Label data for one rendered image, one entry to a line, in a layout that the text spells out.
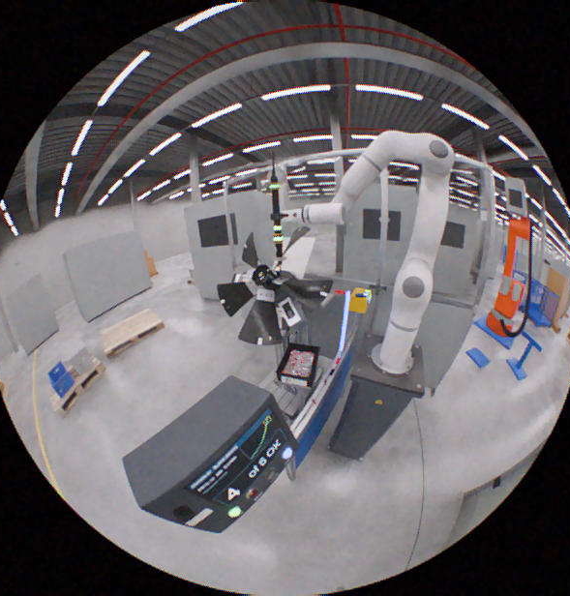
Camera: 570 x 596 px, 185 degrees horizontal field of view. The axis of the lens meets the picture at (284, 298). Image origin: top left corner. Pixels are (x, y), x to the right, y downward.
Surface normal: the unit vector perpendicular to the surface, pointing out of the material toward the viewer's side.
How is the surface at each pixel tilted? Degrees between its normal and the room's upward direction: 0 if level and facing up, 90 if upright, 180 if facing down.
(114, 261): 90
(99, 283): 90
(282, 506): 0
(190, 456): 15
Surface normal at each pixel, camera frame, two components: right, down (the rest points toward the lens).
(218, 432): -0.27, -0.93
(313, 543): -0.06, -0.91
